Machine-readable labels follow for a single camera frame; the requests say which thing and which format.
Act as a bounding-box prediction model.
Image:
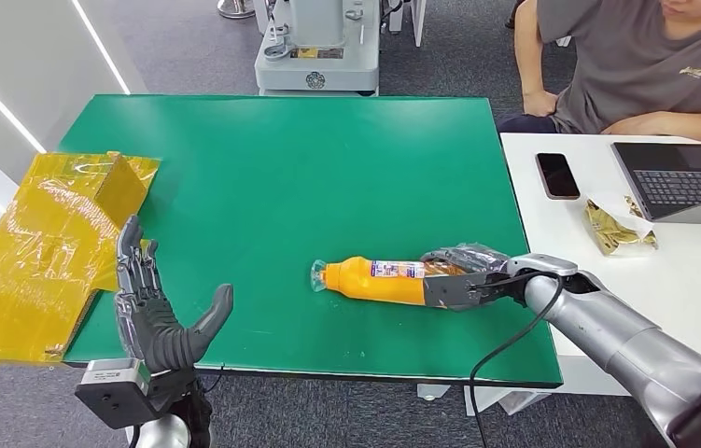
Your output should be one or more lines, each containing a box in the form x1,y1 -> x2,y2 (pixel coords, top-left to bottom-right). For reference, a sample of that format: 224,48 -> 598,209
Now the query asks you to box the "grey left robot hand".
113,214 -> 235,376

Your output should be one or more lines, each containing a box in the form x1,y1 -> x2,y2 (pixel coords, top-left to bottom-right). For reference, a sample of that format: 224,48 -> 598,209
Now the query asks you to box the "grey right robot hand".
419,243 -> 527,313

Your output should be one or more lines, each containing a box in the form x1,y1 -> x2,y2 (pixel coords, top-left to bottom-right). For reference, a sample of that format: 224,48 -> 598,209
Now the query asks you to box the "orange plastic bottle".
310,255 -> 469,307

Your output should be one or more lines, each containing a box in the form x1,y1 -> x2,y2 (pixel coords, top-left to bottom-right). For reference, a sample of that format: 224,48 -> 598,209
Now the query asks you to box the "white table leg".
416,383 -> 452,402

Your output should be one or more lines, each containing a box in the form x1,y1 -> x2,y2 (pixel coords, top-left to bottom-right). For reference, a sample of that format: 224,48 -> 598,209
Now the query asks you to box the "yellow taped cardboard box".
0,151 -> 161,366

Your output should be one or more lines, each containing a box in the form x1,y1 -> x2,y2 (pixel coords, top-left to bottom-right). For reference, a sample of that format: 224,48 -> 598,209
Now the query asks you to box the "black smartphone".
535,152 -> 582,201

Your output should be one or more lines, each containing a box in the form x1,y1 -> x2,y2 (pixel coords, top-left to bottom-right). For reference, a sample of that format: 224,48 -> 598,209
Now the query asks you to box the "gold snack wrapper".
583,192 -> 659,258

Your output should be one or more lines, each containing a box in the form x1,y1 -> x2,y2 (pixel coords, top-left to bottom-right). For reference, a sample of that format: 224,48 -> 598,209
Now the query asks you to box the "person's right hand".
523,91 -> 559,118

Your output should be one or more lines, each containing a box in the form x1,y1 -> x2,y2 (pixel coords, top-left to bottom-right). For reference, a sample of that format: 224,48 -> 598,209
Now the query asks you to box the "grey laptop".
611,142 -> 701,225

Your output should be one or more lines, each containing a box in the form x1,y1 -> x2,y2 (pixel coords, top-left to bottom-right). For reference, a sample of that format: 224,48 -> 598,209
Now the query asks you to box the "white furniture leg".
386,0 -> 427,49

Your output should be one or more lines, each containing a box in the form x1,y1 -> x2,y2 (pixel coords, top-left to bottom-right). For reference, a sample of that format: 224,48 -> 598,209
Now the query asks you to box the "person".
496,0 -> 701,145

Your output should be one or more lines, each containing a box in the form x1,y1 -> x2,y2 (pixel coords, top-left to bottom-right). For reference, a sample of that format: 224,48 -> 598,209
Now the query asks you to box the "chrome stand base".
217,0 -> 257,21

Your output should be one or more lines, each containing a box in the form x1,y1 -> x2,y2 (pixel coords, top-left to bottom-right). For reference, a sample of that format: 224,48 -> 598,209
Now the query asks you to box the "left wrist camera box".
75,358 -> 153,431

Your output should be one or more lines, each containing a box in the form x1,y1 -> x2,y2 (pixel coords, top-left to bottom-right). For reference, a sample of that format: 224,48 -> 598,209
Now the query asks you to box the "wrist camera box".
75,358 -> 153,431
507,252 -> 579,277

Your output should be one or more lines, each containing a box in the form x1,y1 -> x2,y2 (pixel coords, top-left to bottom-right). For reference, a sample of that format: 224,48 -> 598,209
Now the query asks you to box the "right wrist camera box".
507,252 -> 579,277

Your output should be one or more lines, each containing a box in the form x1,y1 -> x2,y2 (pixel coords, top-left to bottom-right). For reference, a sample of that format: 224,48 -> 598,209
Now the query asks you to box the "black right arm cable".
469,274 -> 568,448

